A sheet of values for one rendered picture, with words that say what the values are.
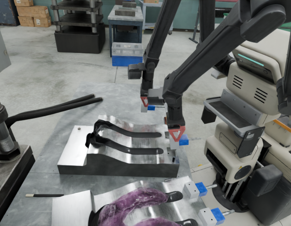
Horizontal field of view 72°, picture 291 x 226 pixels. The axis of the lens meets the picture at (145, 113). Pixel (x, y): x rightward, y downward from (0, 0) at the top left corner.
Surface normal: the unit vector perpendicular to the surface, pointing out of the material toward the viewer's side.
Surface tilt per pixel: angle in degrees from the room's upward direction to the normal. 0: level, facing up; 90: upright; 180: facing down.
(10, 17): 90
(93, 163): 90
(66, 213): 0
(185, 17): 90
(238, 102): 90
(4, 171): 0
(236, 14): 73
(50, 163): 0
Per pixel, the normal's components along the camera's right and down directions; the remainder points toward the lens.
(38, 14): -0.03, 0.52
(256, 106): -0.92, 0.28
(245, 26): -0.93, -0.26
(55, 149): 0.06, -0.82
